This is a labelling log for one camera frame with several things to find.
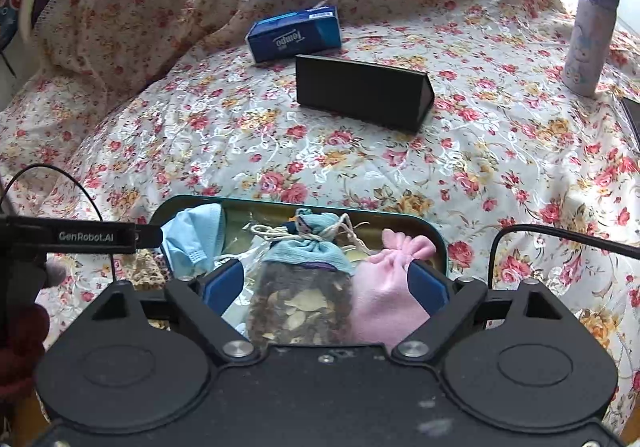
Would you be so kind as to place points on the blue-topped clear sachet bag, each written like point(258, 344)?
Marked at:
point(300, 297)

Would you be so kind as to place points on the purple cartoon water bottle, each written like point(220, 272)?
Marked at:
point(590, 37)

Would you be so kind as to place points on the floral tablecloth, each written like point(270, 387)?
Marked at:
point(350, 162)

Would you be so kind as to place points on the blue face mask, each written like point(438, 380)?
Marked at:
point(192, 237)

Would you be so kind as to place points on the blue tissue box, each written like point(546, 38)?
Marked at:
point(295, 37)

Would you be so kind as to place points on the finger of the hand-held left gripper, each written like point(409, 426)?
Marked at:
point(150, 236)

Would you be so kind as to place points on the person's left hand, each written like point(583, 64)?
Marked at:
point(54, 274)

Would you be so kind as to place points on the black flat device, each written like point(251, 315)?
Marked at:
point(632, 122)

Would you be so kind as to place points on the clear plastic sachet bag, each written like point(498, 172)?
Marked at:
point(247, 249)

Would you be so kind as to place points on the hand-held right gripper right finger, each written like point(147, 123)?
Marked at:
point(426, 285)

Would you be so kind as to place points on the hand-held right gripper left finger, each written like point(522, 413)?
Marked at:
point(225, 285)

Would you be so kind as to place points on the person's left forearm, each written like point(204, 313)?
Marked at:
point(22, 347)

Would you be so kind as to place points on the green tin box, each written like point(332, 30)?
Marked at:
point(280, 211)

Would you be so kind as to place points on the black triangular box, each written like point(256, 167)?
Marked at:
point(355, 87)

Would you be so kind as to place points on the beige woven mat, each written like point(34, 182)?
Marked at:
point(150, 272)

